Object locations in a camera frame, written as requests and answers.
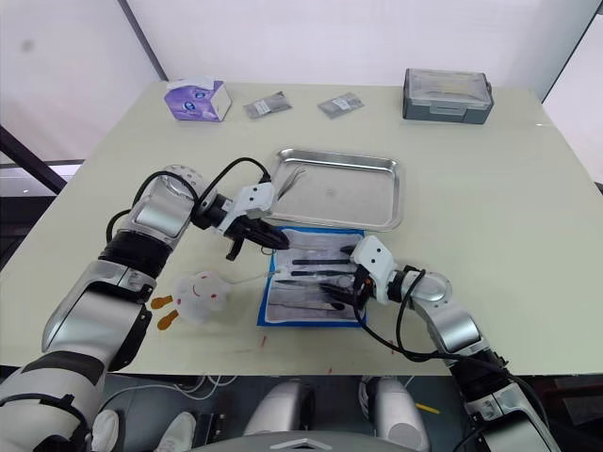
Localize blue surgical instrument pack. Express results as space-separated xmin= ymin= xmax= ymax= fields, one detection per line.
xmin=255 ymin=225 xmax=369 ymax=329

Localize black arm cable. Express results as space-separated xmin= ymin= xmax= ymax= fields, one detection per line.
xmin=194 ymin=156 xmax=273 ymax=214
xmin=356 ymin=269 xmax=454 ymax=363

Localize white chick toy orange feet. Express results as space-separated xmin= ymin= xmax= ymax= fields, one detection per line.
xmin=150 ymin=269 xmax=233 ymax=331

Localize black slim surgical instrument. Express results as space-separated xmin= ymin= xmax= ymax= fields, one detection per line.
xmin=285 ymin=268 xmax=355 ymax=278

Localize white cables under table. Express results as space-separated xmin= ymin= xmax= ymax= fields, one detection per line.
xmin=172 ymin=375 xmax=239 ymax=397

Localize stainless steel metal tray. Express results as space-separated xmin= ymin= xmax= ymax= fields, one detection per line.
xmin=269 ymin=147 xmax=406 ymax=234

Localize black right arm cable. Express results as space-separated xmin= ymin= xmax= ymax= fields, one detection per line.
xmin=356 ymin=269 xmax=454 ymax=363

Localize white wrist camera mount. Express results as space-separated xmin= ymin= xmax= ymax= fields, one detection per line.
xmin=350 ymin=236 xmax=402 ymax=305
xmin=218 ymin=182 xmax=276 ymax=234

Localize dark metal frame post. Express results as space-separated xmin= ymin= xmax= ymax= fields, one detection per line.
xmin=116 ymin=0 xmax=171 ymax=82

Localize silver rounded robot leg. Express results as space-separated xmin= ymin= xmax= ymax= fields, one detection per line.
xmin=243 ymin=379 xmax=316 ymax=439
xmin=361 ymin=375 xmax=431 ymax=452

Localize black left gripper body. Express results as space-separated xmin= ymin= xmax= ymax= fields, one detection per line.
xmin=220 ymin=212 xmax=268 ymax=247

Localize grey robot torso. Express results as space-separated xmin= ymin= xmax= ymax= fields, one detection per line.
xmin=187 ymin=431 xmax=428 ymax=452

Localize black thick-handled surgical instrument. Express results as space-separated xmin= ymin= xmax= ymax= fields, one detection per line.
xmin=291 ymin=257 xmax=352 ymax=266

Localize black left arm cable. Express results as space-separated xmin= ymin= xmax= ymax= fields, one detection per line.
xmin=194 ymin=156 xmax=273 ymax=214

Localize purple tissue box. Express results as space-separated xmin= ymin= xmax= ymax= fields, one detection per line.
xmin=163 ymin=77 xmax=233 ymax=124

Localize white plastic instrument with thread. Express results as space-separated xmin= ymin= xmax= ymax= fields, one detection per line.
xmin=224 ymin=265 xmax=290 ymax=285

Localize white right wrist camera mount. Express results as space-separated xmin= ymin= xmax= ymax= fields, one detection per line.
xmin=350 ymin=236 xmax=402 ymax=305

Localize silver metal tweezers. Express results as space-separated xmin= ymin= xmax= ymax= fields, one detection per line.
xmin=276 ymin=169 xmax=309 ymax=200

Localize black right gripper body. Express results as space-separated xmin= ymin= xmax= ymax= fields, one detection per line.
xmin=349 ymin=263 xmax=379 ymax=310

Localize grey plastic parts bag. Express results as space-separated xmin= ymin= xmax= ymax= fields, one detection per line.
xmin=316 ymin=90 xmax=366 ymax=121
xmin=242 ymin=91 xmax=294 ymax=121

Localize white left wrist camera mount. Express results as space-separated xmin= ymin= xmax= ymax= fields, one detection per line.
xmin=218 ymin=182 xmax=276 ymax=234

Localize grey toolbox with clear lid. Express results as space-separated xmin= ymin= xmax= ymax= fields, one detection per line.
xmin=400 ymin=67 xmax=495 ymax=127

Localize white shoe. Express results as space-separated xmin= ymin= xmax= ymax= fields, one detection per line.
xmin=90 ymin=409 xmax=122 ymax=452
xmin=154 ymin=411 xmax=198 ymax=452

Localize dark metal frame rail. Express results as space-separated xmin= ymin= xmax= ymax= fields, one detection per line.
xmin=0 ymin=123 xmax=70 ymax=195

